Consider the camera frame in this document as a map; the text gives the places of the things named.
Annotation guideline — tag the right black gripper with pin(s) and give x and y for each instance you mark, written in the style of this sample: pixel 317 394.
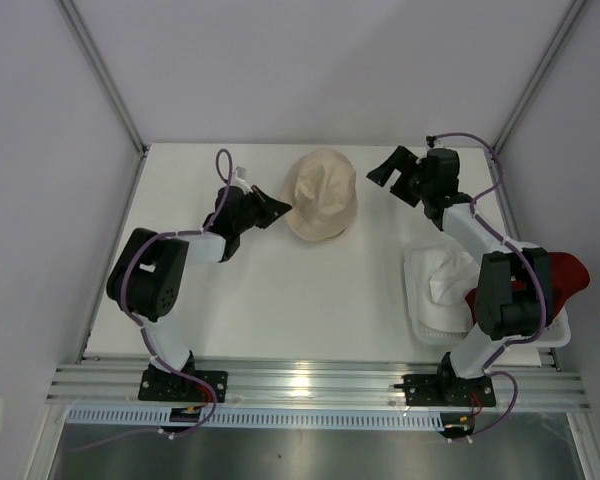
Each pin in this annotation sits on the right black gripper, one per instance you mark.
pixel 401 159

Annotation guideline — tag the aluminium mounting rail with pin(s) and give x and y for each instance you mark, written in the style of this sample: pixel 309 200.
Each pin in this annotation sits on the aluminium mounting rail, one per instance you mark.
pixel 299 384

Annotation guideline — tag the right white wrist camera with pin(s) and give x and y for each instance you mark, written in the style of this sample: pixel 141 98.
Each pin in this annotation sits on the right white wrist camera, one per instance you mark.
pixel 434 142

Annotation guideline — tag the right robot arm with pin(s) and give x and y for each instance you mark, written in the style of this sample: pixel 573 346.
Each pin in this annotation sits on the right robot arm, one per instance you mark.
pixel 503 317

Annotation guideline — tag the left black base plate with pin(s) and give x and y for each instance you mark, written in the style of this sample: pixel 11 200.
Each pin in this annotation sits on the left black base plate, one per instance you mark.
pixel 160 386

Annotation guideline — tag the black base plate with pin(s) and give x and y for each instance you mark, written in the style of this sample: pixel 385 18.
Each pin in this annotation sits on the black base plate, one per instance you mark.
pixel 160 386
pixel 432 390

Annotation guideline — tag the left aluminium frame post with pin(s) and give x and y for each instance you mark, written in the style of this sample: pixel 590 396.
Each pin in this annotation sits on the left aluminium frame post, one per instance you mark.
pixel 80 31

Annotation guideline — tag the right aluminium frame post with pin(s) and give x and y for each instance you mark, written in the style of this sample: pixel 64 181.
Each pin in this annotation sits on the right aluminium frame post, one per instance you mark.
pixel 549 56

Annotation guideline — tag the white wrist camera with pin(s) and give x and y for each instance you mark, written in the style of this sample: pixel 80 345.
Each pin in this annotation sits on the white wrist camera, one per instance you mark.
pixel 239 180
pixel 434 142

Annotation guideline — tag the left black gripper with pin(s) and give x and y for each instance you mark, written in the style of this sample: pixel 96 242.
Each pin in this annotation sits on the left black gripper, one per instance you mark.
pixel 271 209

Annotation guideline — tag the white plastic basket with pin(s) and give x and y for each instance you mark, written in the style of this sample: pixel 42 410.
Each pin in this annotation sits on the white plastic basket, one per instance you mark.
pixel 420 310

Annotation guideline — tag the white bucket hat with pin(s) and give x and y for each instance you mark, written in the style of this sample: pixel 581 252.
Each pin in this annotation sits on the white bucket hat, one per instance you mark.
pixel 445 290

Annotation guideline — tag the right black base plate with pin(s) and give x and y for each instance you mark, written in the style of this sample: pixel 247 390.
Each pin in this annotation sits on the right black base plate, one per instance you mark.
pixel 432 390

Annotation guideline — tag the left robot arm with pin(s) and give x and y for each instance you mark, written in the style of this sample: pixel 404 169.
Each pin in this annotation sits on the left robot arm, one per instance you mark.
pixel 146 279

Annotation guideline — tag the aluminium frame post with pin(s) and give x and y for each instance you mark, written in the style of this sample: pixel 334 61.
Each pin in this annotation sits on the aluminium frame post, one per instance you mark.
pixel 80 31
pixel 549 56

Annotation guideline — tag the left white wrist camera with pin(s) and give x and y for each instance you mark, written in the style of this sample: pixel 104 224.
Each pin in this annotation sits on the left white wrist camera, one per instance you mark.
pixel 239 180

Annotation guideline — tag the white slotted cable duct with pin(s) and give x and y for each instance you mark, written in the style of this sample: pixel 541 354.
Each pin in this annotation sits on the white slotted cable duct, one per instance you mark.
pixel 394 420

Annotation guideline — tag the beige bucket hat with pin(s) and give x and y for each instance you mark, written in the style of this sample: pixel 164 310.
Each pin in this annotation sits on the beige bucket hat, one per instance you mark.
pixel 320 187

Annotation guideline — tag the red cap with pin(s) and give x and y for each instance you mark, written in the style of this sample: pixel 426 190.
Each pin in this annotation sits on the red cap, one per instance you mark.
pixel 569 276

